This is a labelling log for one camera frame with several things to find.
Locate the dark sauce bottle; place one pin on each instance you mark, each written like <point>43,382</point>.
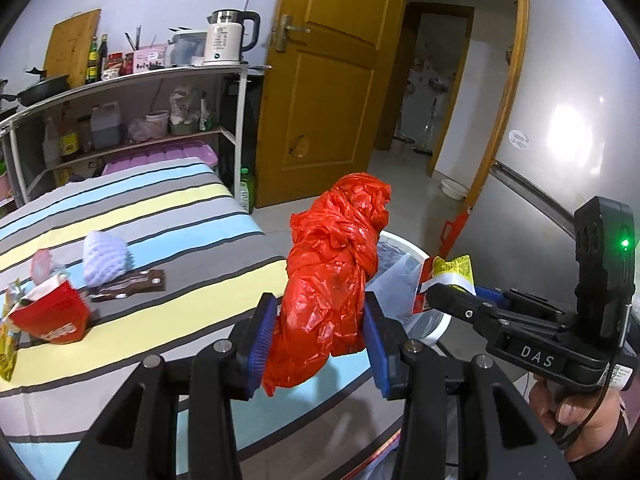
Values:
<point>103,62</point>

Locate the silver refrigerator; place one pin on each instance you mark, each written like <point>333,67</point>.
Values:
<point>560,110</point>

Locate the bundle of plastic bags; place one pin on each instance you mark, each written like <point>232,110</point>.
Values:
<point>190,115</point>

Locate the red dustpan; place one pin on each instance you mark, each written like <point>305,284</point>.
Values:
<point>455,235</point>

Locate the green-label oil bottle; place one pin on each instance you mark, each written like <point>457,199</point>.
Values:
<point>92,67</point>

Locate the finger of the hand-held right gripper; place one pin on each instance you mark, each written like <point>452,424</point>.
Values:
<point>495,293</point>
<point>460,305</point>

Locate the wooden door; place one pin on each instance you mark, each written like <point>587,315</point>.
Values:
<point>325,85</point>

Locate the purple foam fruit net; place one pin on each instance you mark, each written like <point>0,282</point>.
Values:
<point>107,260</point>

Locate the white basin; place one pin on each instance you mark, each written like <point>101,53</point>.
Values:
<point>455,190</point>

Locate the metal shelf rack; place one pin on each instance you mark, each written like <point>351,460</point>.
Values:
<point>150,76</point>

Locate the red paper box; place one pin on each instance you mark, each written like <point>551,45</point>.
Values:
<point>55,315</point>

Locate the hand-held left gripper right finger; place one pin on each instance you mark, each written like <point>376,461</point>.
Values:
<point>376,355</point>

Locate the white bin with plastic liner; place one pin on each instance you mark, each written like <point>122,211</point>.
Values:
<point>400,270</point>

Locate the person's right hand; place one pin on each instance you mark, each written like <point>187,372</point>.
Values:
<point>585,420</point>

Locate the green drink bottle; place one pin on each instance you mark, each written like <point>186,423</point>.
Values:
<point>246,192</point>

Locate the mop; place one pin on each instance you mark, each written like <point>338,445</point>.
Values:
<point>430,125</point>

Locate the white electric kettle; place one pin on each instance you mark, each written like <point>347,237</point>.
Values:
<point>222,42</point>

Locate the red plastic bag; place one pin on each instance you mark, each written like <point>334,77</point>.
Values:
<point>325,285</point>

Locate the small yellow snack packet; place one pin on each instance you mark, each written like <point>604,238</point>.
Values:
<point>9,340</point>

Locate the pink utensil holder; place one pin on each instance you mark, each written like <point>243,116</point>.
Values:
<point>150,59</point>

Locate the red sauce jar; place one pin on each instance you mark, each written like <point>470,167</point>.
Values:
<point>129,62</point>
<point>115,66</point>

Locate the brown wrapper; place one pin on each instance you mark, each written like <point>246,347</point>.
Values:
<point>135,285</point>

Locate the yellow-label oil bottle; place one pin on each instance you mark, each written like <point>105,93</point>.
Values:
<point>70,140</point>

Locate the pink plastic wrapper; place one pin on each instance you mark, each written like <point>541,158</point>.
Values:
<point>42,267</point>

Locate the wooden cutting board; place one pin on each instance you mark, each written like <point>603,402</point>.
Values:
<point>70,47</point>

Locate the black frying pan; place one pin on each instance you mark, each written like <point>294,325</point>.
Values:
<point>42,89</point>

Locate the clear plastic container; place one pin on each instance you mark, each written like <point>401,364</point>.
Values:
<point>187,50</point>

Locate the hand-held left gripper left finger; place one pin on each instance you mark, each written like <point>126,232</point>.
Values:
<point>262,345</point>

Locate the pink storage box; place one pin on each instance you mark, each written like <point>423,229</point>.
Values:
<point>160,157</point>

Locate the clear plastic bottle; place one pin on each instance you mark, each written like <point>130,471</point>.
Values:
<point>51,142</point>

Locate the red and yellow packet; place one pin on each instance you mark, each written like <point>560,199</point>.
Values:
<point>450,270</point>

